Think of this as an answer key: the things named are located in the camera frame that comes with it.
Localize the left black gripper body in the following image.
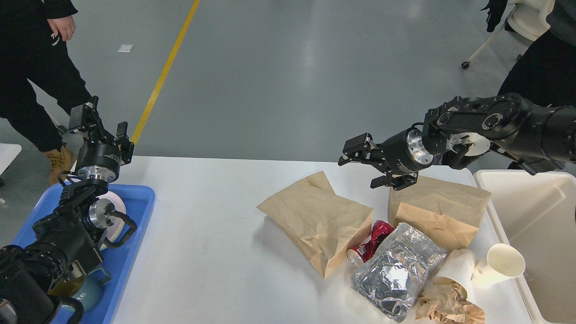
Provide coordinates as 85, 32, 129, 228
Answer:
75, 141, 121, 183

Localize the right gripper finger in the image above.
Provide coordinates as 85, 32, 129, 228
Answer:
338, 133, 387, 169
370, 174, 418, 190

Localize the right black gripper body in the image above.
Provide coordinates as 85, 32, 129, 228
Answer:
380, 127, 434, 175

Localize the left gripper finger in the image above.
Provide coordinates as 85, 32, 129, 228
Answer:
67, 96, 108, 144
115, 121, 135, 165

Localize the pink plate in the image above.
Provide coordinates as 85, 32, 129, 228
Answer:
99, 191, 127, 242

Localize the large brown paper bag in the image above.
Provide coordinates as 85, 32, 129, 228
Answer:
258, 171, 373, 278

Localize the dark green mug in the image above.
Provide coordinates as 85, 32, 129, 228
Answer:
49, 265, 113, 312

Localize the white paper cup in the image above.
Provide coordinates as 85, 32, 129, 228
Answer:
472, 243, 526, 288

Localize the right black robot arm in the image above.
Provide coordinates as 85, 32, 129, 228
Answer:
338, 94, 575, 191

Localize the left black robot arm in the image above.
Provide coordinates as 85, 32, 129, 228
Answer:
0, 96, 137, 324

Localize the crushed red soda can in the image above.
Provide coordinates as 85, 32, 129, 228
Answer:
347, 220, 395, 268

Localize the blue plastic tray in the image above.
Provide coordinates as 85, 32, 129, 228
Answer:
12, 183, 156, 324

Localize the white side table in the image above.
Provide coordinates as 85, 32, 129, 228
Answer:
0, 143, 22, 174

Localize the crumpled aluminium foil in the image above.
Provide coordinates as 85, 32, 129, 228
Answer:
351, 223, 448, 323

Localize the person in black left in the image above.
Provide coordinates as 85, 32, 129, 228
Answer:
0, 0, 91, 185

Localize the crumpled brown paper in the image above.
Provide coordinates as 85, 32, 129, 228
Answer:
415, 281, 486, 324

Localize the white plastic bin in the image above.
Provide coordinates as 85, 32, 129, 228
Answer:
474, 170, 576, 324

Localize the person in black walking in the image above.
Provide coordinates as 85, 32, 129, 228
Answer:
497, 0, 576, 171

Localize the white office chair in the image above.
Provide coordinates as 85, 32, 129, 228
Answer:
461, 0, 555, 69

